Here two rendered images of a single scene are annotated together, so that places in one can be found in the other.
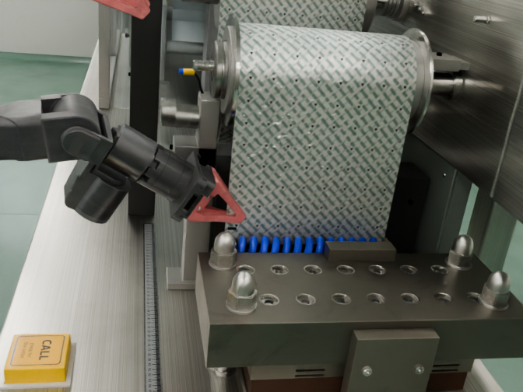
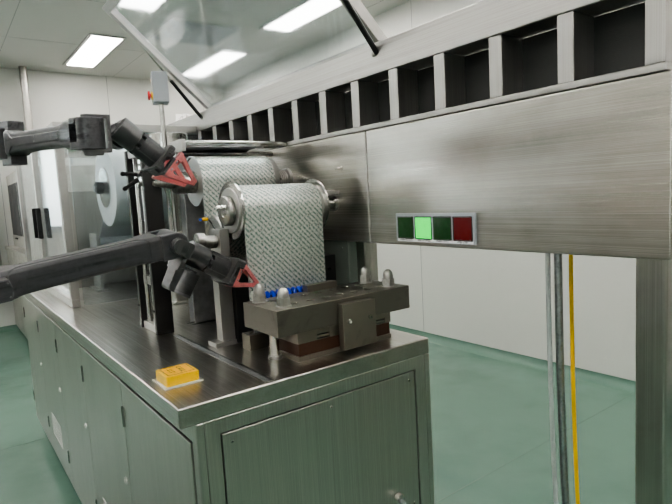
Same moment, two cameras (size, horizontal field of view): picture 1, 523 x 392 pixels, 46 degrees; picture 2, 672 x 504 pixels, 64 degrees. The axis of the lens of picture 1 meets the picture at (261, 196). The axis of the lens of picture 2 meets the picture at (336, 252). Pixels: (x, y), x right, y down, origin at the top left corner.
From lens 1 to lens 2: 0.69 m
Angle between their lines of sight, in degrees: 29
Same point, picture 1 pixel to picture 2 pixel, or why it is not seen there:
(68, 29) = not seen: outside the picture
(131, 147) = (200, 249)
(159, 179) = (217, 264)
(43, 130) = (162, 242)
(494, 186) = (370, 236)
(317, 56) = (275, 193)
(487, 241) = not seen: hidden behind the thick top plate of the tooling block
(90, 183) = (181, 274)
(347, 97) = (293, 211)
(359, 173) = (307, 249)
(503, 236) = not seen: hidden behind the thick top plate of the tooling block
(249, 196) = (258, 270)
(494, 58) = (350, 183)
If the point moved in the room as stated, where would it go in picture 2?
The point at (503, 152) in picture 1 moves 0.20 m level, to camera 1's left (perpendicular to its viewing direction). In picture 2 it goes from (369, 219) to (300, 225)
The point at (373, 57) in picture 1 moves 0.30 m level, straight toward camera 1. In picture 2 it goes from (299, 191) to (327, 188)
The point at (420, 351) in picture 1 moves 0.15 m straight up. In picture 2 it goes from (369, 307) to (365, 245)
